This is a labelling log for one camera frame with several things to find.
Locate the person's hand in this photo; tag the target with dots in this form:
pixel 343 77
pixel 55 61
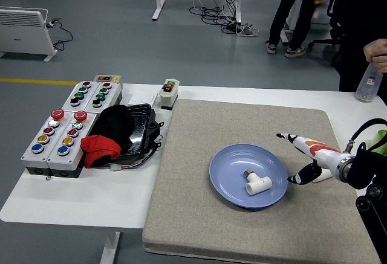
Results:
pixel 376 52

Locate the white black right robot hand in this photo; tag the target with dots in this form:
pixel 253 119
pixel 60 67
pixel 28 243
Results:
pixel 320 152

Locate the white plastic pipe tee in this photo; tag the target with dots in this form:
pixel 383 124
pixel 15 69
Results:
pixel 325 175

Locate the clear spray bottle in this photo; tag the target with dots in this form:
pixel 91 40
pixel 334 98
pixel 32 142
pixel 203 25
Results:
pixel 369 85

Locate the white pipe tee metal end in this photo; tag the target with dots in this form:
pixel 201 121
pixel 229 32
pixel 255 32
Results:
pixel 257 185

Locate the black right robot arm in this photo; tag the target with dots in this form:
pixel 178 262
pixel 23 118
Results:
pixel 364 167

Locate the blue round plate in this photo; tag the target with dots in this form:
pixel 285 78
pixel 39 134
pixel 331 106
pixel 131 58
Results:
pixel 229 176

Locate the black office chair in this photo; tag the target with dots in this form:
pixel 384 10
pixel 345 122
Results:
pixel 320 42

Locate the green translucent cup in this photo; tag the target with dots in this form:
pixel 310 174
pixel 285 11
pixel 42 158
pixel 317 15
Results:
pixel 381 137

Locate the grey-brown mat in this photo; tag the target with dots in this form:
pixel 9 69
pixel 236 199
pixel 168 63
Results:
pixel 242 119

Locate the standing person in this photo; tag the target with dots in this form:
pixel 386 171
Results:
pixel 293 10

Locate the white power strip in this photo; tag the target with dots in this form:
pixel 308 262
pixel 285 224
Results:
pixel 248 31

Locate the black plastic tray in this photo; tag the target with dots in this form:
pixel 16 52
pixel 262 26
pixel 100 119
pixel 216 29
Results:
pixel 142 120

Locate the white paper sheet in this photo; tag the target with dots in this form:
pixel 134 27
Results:
pixel 142 97

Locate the black cloth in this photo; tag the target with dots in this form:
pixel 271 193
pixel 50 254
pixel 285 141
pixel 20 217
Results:
pixel 116 122

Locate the four-button control box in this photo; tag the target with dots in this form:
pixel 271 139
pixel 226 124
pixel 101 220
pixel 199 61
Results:
pixel 74 93
pixel 113 93

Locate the red cloth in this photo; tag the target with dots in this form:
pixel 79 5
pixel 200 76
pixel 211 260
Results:
pixel 99 147

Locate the white table leg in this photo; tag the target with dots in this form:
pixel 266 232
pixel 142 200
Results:
pixel 109 249

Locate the five-button control box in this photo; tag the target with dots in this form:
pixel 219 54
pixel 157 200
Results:
pixel 75 152
pixel 33 155

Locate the white panel heater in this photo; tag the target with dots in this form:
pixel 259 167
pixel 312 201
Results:
pixel 21 31

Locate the white green-red switch box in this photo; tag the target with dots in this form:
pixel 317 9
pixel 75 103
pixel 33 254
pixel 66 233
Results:
pixel 168 96

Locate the grey flat switch panel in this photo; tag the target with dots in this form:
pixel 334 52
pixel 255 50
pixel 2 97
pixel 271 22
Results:
pixel 107 78

